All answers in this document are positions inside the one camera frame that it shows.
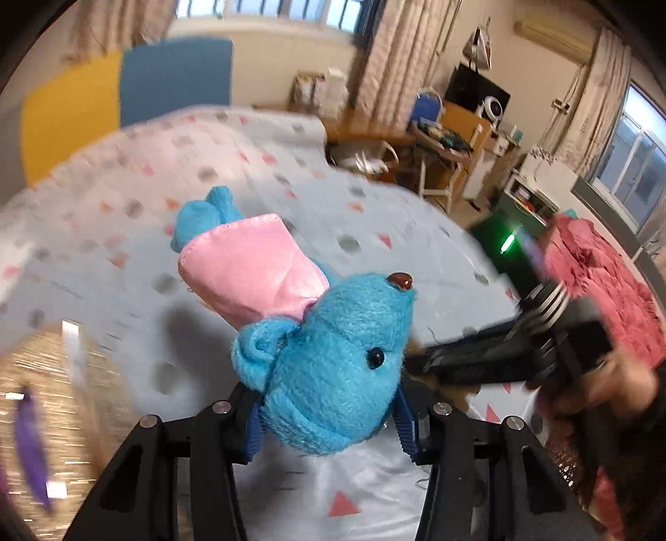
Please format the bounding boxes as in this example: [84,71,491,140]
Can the barred window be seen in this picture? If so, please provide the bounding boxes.
[177,0,388,37]

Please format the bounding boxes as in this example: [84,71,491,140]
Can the sliding glass window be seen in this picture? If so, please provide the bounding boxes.
[593,83,666,219]

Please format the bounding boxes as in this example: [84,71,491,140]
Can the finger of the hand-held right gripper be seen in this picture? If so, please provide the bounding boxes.
[405,333,490,387]

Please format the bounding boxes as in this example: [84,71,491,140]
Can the white storage shelf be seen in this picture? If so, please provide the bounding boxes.
[499,151,578,222]

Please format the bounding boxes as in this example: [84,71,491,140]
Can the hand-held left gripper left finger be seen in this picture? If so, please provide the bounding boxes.
[62,385,266,541]

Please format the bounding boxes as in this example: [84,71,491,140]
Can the black monitor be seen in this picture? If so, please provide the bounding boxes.
[445,63,512,118]

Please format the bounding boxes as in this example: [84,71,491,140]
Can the white round fan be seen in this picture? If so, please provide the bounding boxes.
[477,95,507,122]

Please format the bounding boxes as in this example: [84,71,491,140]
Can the blue plush toy pink dress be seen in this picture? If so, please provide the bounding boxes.
[171,186,418,459]

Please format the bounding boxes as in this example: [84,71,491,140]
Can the person's right forearm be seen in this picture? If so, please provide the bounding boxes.
[598,380,666,541]

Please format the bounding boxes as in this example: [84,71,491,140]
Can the person's patterned clothing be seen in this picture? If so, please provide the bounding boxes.
[546,442,625,541]

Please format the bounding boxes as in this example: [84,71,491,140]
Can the person's right hand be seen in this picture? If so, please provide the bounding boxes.
[541,351,657,419]

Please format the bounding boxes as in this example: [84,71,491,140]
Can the ornate gold tissue box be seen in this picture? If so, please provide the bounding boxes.
[0,320,126,541]

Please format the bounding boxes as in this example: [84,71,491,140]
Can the pink fluffy blanket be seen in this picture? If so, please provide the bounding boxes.
[541,216,666,370]

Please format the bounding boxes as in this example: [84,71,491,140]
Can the beige patterned curtain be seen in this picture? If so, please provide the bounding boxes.
[351,0,466,126]
[67,0,178,58]
[541,26,633,172]

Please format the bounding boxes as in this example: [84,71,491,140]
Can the grey yellow blue headboard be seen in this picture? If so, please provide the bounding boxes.
[21,37,233,185]

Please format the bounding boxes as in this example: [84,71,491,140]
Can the white cables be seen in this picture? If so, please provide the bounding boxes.
[333,140,399,178]

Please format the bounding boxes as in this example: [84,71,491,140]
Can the wooden desk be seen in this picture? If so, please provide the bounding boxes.
[442,101,516,201]

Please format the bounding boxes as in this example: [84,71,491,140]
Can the metal tin can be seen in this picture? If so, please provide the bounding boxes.
[294,74,319,109]

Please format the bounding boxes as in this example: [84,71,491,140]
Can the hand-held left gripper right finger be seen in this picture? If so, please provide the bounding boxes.
[393,382,599,541]

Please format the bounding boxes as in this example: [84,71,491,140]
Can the purple tissue pack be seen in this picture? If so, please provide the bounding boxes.
[13,387,55,513]

